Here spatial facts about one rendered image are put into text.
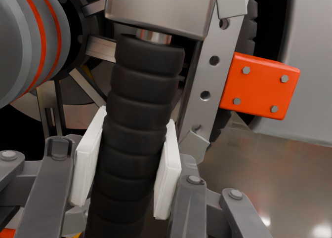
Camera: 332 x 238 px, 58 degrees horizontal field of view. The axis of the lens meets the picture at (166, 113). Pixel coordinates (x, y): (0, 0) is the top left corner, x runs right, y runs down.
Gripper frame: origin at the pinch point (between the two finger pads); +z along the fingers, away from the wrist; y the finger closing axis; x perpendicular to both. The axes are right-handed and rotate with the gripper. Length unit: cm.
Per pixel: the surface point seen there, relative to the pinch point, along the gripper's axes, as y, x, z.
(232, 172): 75, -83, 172
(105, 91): -7.2, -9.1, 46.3
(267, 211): 85, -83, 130
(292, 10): 22.0, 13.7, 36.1
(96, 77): -9.6, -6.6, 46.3
